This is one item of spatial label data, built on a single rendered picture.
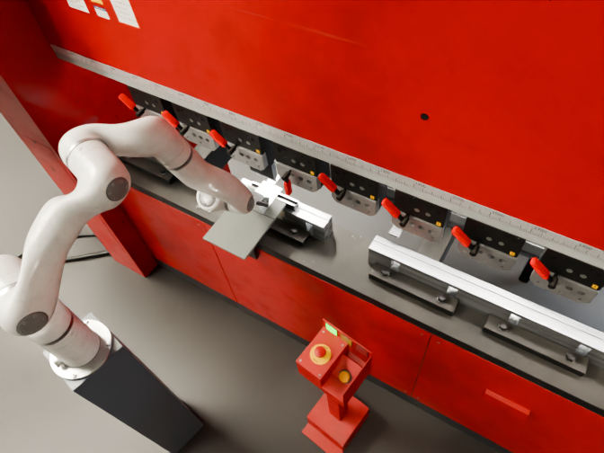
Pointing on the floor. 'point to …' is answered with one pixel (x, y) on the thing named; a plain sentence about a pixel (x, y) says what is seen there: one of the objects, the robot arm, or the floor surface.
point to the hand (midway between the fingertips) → (258, 198)
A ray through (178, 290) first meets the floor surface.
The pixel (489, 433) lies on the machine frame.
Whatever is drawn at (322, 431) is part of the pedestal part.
